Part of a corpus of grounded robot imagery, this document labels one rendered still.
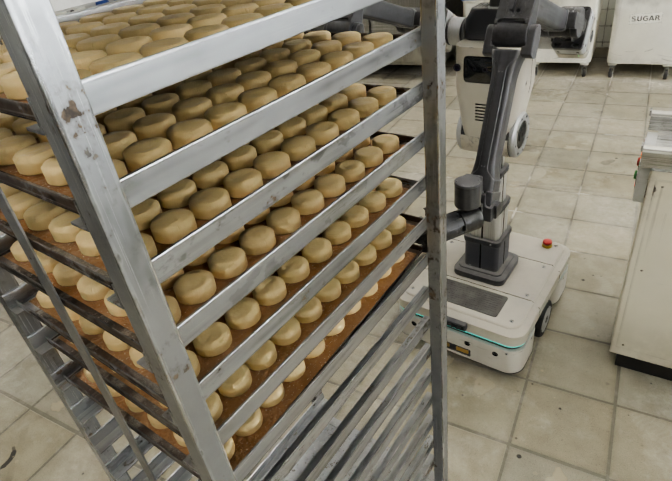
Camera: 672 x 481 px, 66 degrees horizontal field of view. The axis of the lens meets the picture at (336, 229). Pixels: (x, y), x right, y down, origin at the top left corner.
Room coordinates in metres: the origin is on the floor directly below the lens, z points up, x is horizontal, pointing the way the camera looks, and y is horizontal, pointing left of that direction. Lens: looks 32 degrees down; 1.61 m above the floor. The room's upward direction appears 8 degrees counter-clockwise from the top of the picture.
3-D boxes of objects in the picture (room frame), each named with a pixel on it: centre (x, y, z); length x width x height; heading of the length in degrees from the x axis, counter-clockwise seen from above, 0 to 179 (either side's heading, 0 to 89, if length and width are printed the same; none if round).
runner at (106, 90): (0.65, 0.02, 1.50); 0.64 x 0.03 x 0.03; 140
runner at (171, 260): (0.65, 0.02, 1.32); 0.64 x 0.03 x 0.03; 140
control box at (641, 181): (1.44, -1.03, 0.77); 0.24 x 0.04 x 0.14; 145
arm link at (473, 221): (0.96, -0.29, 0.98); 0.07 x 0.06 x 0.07; 110
